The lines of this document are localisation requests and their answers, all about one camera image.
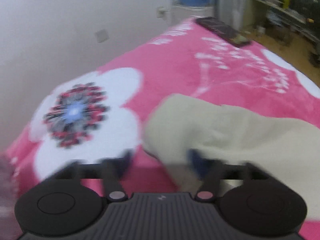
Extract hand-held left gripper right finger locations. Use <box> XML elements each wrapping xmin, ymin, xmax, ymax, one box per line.
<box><xmin>187</xmin><ymin>149</ymin><xmax>272</xmax><ymax>203</ymax></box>

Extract white wall socket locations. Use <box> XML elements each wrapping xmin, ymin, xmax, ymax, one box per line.
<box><xmin>156</xmin><ymin>6</ymin><xmax>171</xmax><ymax>18</ymax></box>

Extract folding table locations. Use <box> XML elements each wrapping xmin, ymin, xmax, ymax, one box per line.
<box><xmin>251</xmin><ymin>0</ymin><xmax>320</xmax><ymax>43</ymax></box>

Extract dark brown wallet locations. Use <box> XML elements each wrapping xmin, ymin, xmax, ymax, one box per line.
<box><xmin>194</xmin><ymin>17</ymin><xmax>252</xmax><ymax>47</ymax></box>

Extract white water dispenser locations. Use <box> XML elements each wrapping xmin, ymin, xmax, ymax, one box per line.
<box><xmin>172</xmin><ymin>2</ymin><xmax>215</xmax><ymax>24</ymax></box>

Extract grey curtain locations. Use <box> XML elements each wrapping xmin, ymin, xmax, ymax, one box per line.
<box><xmin>215</xmin><ymin>0</ymin><xmax>250</xmax><ymax>32</ymax></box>

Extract pink floral blanket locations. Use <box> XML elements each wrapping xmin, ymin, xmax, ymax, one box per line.
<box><xmin>5</xmin><ymin>17</ymin><xmax>320</xmax><ymax>240</ymax></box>

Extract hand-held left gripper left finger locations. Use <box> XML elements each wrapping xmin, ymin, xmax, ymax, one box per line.
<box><xmin>54</xmin><ymin>149</ymin><xmax>134</xmax><ymax>203</ymax></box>

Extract cream zip jacket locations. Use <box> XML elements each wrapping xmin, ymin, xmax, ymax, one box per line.
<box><xmin>142</xmin><ymin>94</ymin><xmax>320</xmax><ymax>230</ymax></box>

